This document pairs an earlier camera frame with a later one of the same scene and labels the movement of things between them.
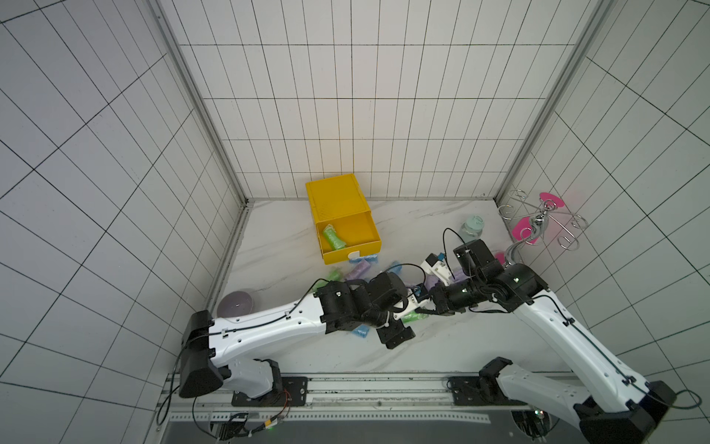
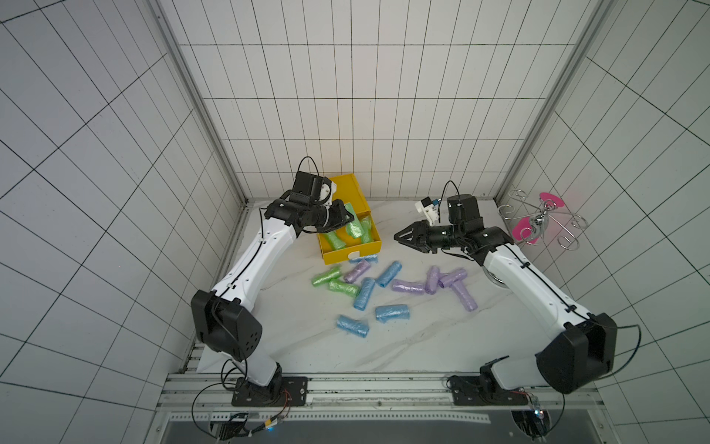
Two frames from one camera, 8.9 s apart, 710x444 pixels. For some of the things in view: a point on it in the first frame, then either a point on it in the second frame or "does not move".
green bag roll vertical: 332,238 does not move
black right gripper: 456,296 to 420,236
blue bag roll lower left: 362,330 does not move
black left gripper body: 389,332 to 322,213
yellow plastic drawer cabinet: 339,201 does not move
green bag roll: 413,316 to 366,223
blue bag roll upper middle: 396,269 does not move
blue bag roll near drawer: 371,259 does not move
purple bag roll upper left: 359,270 does not move
